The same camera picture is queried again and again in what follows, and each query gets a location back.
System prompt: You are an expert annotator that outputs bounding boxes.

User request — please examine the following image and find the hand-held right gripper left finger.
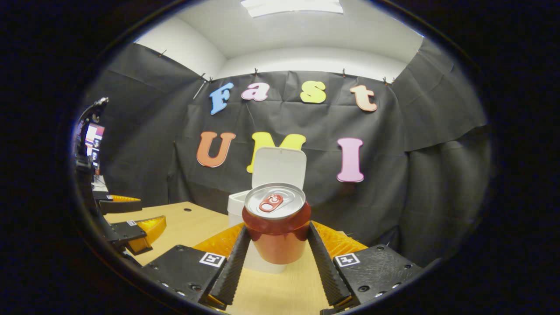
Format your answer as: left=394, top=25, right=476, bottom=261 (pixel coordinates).
left=140, top=222, right=252, bottom=311

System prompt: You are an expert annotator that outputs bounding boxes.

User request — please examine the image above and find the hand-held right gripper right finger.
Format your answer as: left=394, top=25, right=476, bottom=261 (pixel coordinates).
left=308, top=220, right=424, bottom=312

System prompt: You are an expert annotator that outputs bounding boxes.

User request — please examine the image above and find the red pop can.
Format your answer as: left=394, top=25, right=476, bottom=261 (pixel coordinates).
left=242, top=182, right=312, bottom=265

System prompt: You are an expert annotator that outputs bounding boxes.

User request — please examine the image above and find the white desktop garbage bin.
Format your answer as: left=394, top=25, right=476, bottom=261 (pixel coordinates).
left=227, top=146, right=307, bottom=274

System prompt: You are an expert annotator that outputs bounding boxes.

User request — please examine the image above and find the wooden desktop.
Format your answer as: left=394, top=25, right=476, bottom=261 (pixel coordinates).
left=103, top=201, right=350, bottom=315

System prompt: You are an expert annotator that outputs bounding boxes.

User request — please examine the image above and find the computer monitor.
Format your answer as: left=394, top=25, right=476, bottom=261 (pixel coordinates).
left=83, top=122, right=105, bottom=169

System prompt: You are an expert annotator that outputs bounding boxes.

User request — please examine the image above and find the black backdrop cloth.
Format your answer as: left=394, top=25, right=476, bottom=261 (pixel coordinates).
left=79, top=37, right=493, bottom=267

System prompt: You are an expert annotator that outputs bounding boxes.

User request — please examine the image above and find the ceiling light panel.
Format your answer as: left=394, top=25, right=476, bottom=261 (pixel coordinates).
left=241, top=0, right=344, bottom=18

